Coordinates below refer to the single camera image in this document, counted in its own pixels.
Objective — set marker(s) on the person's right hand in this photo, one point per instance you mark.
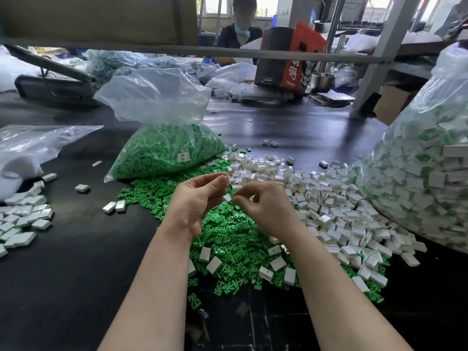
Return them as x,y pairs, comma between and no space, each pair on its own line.
270,208

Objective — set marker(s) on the person's left hand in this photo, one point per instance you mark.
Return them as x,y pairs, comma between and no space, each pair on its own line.
191,204

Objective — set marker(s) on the pile of green parts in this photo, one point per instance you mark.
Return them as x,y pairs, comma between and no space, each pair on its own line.
161,197

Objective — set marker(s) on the single white plastic block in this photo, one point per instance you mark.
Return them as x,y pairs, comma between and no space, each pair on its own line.
227,197

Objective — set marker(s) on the pile of white plastic caps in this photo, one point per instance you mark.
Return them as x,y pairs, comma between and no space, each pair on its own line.
351,212

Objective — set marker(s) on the pile of assembled white pieces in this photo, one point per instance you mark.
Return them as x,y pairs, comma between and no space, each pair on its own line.
23,219

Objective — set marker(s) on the person's left forearm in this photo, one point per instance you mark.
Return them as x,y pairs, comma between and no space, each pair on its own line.
150,303

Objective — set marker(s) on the person's right forearm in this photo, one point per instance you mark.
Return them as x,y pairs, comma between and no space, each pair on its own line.
340,307

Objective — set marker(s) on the bag of green clips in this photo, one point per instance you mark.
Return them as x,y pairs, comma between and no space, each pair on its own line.
164,151

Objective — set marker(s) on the clear bag of pale parts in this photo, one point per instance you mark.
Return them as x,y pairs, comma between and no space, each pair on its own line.
124,63

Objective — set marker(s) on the large bag of white caps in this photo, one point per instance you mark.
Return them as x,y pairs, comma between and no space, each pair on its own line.
431,168

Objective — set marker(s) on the small white plastic scrap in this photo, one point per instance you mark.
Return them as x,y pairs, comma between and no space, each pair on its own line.
96,163

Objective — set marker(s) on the white paper sheets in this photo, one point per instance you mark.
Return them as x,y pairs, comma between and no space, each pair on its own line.
333,95

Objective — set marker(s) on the crumpled white plastic bag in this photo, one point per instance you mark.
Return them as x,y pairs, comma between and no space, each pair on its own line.
228,80

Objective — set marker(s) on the metal bowl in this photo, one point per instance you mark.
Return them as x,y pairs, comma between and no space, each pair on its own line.
322,82

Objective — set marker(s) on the black table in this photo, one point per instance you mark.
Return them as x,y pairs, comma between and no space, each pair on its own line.
73,288

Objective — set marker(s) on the black and red box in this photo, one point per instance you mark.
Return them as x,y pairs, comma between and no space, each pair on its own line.
285,63

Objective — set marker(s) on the cardboard box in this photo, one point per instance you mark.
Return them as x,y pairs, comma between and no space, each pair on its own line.
395,103

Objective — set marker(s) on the empty clear plastic bag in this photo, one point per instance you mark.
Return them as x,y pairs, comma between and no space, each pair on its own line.
36,140

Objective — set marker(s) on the white bags on shelf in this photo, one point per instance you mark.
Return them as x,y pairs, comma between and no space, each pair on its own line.
384,38

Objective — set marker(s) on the brown board panel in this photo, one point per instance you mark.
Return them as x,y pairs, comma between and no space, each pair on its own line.
95,18

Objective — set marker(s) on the white plastic sheet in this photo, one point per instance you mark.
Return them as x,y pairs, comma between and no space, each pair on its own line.
13,71

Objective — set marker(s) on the grey metal shelf frame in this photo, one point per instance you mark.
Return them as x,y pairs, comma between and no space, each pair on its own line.
146,49

